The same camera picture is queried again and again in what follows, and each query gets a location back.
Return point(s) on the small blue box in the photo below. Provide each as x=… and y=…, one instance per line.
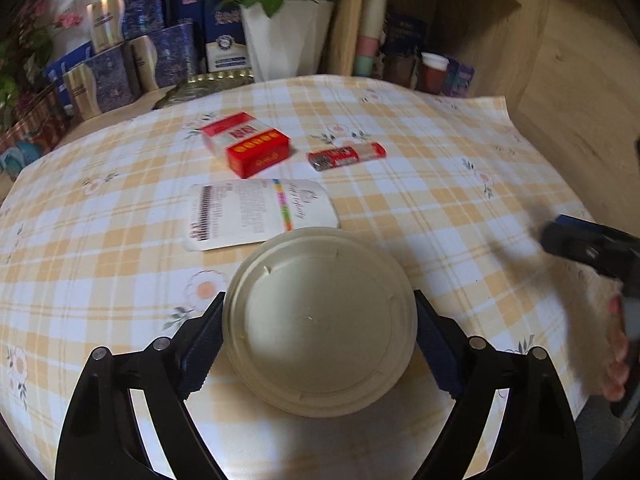
x=460, y=80

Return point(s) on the cream round plastic lid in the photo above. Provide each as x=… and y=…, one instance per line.
x=320, y=320

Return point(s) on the red cup white lid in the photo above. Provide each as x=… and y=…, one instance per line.
x=432, y=75

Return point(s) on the stack of pastel cups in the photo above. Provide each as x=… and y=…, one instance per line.
x=370, y=35

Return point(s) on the brown bear print box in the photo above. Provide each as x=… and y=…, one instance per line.
x=400, y=70

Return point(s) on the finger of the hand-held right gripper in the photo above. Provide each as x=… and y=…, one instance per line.
x=585, y=242

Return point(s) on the dark blue book box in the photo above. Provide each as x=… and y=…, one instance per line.
x=406, y=32

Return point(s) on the wooden shelf unit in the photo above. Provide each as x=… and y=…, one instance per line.
x=490, y=25

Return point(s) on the red white cigarette pack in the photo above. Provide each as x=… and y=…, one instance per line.
x=250, y=152

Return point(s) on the white printed packet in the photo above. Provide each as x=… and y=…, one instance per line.
x=235, y=210

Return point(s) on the person's right hand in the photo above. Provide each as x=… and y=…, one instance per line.
x=616, y=370

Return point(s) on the striped planter box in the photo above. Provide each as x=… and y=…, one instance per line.
x=35, y=120

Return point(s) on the red labelled snack roll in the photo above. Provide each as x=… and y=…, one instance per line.
x=335, y=157

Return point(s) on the yellow checked floral tablecloth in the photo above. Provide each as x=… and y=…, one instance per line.
x=450, y=200

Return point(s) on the teal printed box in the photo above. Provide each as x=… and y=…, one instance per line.
x=17, y=160

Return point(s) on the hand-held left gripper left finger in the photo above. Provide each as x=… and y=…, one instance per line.
x=202, y=350

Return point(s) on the red rose plant white pot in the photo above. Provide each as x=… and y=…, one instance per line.
x=285, y=40

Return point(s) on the gold chocolate tray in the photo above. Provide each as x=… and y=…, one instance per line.
x=205, y=87

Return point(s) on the pink blossom plant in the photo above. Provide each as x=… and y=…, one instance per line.
x=30, y=35

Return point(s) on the blue gold gift box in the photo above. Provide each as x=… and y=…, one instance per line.
x=130, y=10
x=100, y=85
x=165, y=60

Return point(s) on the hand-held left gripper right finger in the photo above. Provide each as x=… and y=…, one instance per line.
x=442, y=355

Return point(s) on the blue box white label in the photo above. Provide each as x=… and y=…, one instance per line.
x=227, y=42

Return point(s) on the flat blue box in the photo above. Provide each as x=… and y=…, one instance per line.
x=65, y=62

